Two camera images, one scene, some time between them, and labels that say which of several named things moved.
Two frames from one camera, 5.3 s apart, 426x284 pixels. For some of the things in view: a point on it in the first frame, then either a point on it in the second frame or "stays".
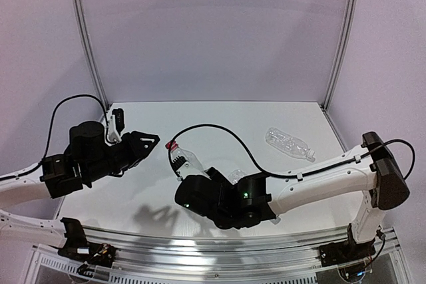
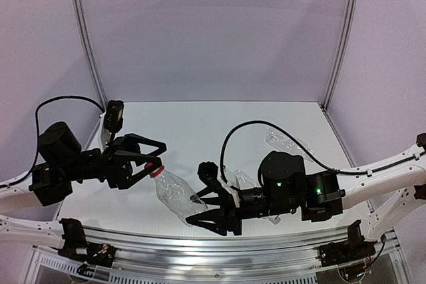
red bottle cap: (174, 145) -> (156, 172)
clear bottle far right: (292, 145) stays
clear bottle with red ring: (192, 160) -> (174, 194)
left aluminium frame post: (78, 4) stays
